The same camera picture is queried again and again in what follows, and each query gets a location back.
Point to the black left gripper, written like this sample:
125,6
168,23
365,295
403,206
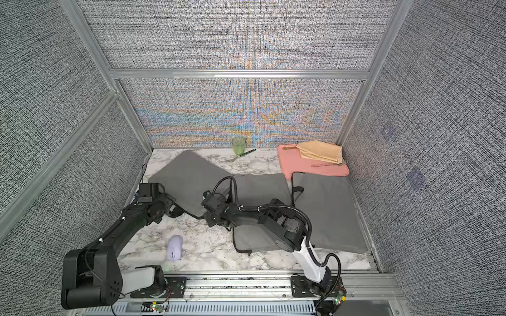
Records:
168,199

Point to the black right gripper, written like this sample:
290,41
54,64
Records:
207,216

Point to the grey laptop bag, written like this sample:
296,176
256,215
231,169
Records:
258,190
328,202
186,178

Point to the lilac computer mouse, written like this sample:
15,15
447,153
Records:
174,248

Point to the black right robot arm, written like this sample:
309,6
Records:
287,227

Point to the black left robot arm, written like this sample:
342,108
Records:
91,275

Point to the green pen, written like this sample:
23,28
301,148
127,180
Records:
247,153

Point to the green plastic cup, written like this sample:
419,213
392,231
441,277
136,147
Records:
239,145

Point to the pink tray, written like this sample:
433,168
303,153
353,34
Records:
290,161

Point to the tan folded cloth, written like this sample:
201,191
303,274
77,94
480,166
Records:
321,151

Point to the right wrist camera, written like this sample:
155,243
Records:
212,200

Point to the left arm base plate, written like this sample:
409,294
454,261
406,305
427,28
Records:
172,287

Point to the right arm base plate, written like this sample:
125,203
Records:
301,287

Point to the aluminium front rail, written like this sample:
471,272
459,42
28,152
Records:
266,293

